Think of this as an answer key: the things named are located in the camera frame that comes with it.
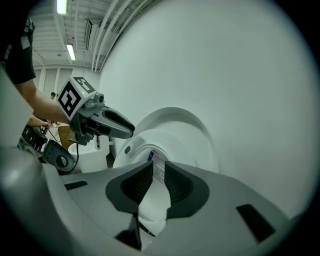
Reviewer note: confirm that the white ceiling pipes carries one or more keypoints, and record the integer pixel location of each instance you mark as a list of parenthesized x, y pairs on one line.
[(107, 25)]

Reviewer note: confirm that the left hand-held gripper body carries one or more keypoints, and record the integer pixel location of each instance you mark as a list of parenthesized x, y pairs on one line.
[(70, 100)]

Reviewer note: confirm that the white toilet seat lid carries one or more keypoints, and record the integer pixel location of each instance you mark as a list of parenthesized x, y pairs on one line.
[(190, 130)]

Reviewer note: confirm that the ceiling strip light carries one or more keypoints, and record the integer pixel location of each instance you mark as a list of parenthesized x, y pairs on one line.
[(62, 6), (71, 52)]

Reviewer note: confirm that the white toilet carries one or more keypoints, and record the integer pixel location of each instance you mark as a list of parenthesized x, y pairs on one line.
[(87, 157)]

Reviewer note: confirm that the cardboard box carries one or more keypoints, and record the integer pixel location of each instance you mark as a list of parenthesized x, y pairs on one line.
[(65, 136)]

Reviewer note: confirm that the ceiling air conditioner unit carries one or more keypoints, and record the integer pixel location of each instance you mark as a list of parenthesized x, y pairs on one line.
[(92, 35)]

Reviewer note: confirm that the person's left forearm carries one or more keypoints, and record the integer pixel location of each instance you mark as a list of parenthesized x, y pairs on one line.
[(40, 102)]

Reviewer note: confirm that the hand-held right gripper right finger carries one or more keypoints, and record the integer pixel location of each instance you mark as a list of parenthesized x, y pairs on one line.
[(220, 200)]

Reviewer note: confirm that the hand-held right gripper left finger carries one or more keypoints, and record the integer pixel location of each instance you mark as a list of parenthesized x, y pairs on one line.
[(95, 195)]

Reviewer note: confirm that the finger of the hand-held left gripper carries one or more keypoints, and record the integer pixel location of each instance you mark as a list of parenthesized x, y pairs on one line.
[(115, 113), (112, 131)]

